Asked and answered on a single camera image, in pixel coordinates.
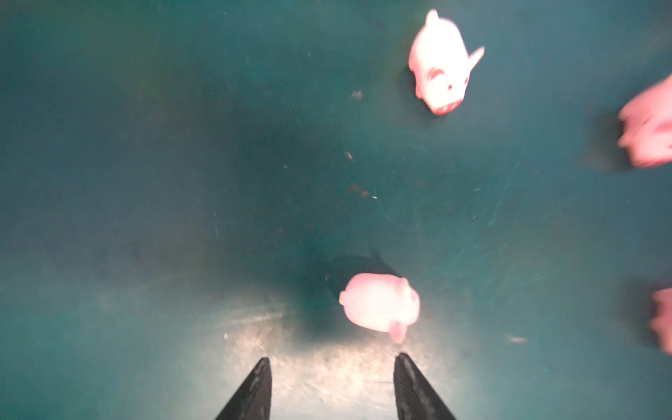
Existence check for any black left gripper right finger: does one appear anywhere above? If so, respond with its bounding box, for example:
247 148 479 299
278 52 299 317
393 353 456 420

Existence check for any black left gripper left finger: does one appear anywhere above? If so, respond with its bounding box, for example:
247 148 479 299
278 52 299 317
215 357 272 420

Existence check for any pink toy pig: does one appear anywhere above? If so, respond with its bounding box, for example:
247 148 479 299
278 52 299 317
339 273 421 344
649 288 672 355
618 75 671 168
408 9 485 116

